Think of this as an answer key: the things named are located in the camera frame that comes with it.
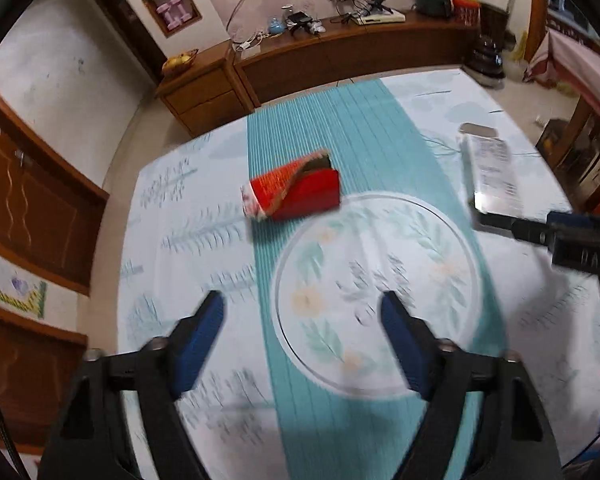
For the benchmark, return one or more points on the fruit basket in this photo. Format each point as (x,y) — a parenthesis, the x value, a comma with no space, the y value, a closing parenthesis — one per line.
(179,62)

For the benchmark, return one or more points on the small wooden drawer cabinet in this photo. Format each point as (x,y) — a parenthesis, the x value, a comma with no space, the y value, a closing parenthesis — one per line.
(205,95)

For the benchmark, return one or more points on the red container with yellow lid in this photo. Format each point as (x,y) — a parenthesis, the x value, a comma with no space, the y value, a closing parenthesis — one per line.
(466,9)

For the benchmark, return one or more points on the pink dumbbells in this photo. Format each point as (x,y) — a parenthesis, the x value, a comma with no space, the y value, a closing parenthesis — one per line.
(172,12)

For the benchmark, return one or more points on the silver blister pack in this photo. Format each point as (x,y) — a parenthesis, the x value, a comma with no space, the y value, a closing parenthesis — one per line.
(492,170)

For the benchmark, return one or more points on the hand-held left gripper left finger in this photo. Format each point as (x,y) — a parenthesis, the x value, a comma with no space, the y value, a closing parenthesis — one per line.
(200,340)

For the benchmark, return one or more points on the colourful wall poster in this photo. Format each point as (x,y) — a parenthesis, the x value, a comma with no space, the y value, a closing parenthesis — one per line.
(15,292)

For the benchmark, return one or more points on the dark wooden door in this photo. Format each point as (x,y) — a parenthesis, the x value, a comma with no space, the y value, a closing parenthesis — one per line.
(125,20)

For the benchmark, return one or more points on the table with pink cloth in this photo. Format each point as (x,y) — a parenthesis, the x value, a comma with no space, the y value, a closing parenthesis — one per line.
(580,65)

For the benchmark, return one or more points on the white set-top box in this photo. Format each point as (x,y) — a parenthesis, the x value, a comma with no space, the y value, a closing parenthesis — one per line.
(381,17)

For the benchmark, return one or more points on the brown wooden door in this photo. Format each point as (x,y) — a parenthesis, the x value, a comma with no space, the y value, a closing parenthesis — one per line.
(35,200)

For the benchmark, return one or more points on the black stacked pot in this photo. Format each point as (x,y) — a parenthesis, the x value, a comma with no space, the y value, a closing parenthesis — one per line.
(486,60)

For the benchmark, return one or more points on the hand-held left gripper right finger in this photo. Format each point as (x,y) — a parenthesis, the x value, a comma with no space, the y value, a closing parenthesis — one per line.
(405,342)

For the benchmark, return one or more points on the small blue teapot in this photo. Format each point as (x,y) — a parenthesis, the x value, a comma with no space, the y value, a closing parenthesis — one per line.
(277,26)

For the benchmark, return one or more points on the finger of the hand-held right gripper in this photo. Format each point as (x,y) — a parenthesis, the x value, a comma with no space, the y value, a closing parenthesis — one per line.
(572,220)
(515,230)

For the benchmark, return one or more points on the red cardboard box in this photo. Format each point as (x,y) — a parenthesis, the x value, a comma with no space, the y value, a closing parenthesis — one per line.
(310,195)

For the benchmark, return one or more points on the long wooden television cabinet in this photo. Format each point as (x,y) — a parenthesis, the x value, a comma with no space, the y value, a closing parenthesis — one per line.
(360,55)

